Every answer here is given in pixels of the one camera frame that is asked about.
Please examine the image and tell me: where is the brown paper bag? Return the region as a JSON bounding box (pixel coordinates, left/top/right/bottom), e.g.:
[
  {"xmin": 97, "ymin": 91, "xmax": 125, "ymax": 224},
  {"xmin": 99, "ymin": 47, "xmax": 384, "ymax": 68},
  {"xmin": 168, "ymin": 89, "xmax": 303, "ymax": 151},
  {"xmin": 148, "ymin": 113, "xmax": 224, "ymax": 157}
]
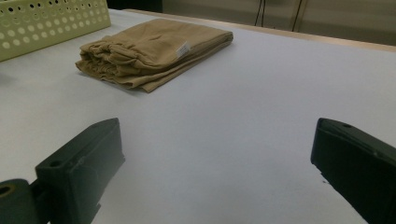
[{"xmin": 75, "ymin": 18, "xmax": 234, "ymax": 93}]

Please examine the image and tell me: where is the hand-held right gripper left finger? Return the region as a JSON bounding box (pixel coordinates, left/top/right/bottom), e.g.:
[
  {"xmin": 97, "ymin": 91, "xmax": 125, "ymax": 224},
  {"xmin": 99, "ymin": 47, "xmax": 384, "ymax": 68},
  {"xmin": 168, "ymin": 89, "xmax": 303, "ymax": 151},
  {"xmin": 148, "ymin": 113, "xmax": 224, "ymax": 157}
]
[{"xmin": 35, "ymin": 117, "xmax": 126, "ymax": 224}]

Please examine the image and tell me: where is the pale green perforated plastic basket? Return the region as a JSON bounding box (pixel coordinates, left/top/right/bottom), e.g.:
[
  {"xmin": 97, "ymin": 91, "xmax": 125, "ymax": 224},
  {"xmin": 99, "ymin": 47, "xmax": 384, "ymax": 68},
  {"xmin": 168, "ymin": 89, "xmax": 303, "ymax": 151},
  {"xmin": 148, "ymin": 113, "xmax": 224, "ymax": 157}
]
[{"xmin": 0, "ymin": 0, "xmax": 112, "ymax": 63}]

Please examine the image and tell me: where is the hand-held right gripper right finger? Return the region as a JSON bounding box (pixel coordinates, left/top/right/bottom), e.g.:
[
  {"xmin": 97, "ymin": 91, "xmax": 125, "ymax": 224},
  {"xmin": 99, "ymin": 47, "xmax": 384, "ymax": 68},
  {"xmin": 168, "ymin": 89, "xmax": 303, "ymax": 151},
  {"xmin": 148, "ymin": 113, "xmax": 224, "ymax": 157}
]
[{"xmin": 310, "ymin": 117, "xmax": 396, "ymax": 224}]

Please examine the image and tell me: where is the white table cover sheet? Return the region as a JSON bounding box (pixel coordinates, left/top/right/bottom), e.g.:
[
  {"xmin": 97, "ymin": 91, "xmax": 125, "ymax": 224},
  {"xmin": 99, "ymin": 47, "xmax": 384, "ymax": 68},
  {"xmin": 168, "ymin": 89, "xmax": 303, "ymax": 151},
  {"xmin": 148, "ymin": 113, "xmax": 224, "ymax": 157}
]
[{"xmin": 0, "ymin": 8, "xmax": 396, "ymax": 224}]

